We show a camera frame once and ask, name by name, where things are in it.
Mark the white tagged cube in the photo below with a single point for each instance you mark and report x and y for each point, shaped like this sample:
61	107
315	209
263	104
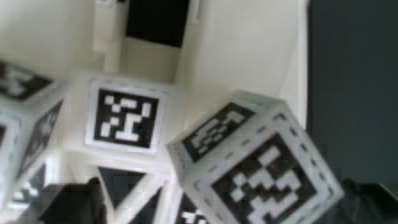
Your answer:
251	169
32	94

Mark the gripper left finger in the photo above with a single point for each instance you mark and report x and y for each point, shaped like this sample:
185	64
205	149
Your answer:
73	204

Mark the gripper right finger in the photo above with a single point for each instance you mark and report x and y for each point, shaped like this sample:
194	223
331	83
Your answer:
368	205

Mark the white chair back frame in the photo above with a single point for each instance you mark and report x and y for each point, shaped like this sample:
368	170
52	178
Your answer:
242	53

